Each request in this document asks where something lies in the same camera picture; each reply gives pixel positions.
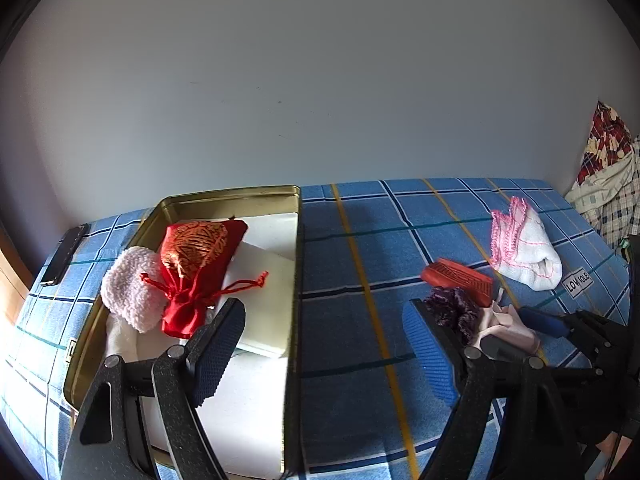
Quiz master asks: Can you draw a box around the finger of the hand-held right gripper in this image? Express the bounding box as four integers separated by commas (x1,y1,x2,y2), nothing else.
517,306,573,339
482,335,531,363

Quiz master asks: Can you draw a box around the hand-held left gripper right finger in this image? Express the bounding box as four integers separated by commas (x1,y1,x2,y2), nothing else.
402,298,586,480

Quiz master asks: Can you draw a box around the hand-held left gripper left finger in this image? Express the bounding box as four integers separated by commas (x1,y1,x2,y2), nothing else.
59,297,247,480

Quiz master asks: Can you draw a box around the pale pink cloth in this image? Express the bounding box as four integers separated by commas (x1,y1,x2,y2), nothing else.
470,300,541,353

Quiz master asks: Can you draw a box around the white rectangular block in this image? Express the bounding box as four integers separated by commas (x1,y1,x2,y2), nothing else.
220,240,297,359

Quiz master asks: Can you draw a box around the red drawstring pouch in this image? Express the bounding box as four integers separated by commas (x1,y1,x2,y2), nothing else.
140,216,269,338

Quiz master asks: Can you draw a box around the pink fluffy sock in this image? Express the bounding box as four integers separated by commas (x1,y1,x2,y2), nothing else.
101,246,168,332

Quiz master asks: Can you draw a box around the gold metal tin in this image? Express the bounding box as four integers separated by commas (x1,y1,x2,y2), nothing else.
64,184,306,479

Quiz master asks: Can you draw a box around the purple scrunchie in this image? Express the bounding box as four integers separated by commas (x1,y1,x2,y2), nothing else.
424,287,483,346

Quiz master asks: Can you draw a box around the red patterned flat pouch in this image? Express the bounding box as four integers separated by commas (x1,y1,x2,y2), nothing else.
420,258,495,307

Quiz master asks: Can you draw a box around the white sock with pink trim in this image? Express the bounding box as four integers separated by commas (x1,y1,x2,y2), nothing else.
490,196,563,292

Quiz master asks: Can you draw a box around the blue plaid bedsheet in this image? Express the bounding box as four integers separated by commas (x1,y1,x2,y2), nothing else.
0,177,633,480

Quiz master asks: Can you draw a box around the cream plaid cloth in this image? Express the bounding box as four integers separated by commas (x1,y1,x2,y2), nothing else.
565,135,640,238

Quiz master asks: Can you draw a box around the black smartphone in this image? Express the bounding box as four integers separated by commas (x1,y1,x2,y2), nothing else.
40,225,90,287

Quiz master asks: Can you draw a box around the red floral cloth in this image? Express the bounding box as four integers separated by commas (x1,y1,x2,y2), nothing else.
577,100,633,186

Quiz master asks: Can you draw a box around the wooden board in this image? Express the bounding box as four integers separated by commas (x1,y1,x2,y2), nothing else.
0,245,33,331

